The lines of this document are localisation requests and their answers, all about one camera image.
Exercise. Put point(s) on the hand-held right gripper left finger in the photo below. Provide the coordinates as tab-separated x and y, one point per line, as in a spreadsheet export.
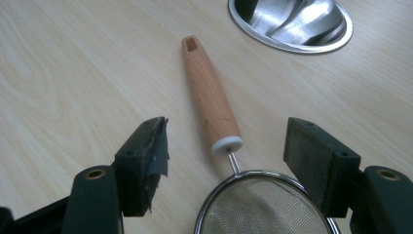
139	169

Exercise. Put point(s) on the stainless steel bowl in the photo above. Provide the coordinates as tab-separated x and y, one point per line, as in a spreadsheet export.
292	22

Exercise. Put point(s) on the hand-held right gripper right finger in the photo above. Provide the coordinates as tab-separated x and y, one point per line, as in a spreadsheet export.
324	169

